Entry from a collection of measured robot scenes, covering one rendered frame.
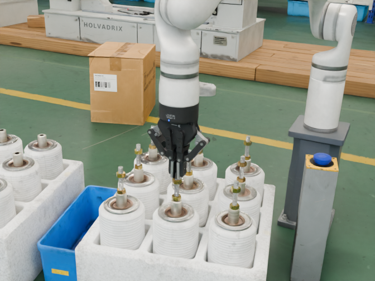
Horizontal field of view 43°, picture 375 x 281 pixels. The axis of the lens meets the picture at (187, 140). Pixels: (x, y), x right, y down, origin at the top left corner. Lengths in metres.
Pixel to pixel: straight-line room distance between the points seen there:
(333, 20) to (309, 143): 0.32
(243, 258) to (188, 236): 0.12
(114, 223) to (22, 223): 0.24
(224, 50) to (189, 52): 2.13
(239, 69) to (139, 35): 0.72
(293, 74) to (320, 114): 1.49
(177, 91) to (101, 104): 1.30
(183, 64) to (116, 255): 0.41
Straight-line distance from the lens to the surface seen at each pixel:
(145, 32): 3.16
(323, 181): 1.10
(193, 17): 0.81
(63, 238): 1.28
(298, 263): 1.22
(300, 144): 1.33
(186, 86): 0.85
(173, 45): 0.84
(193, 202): 1.06
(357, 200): 1.66
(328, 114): 1.32
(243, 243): 0.96
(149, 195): 1.10
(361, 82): 2.75
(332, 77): 1.29
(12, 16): 4.15
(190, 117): 0.87
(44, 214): 1.23
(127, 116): 2.12
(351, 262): 1.36
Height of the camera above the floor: 0.78
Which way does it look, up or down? 23 degrees down
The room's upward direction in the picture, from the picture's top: 2 degrees clockwise
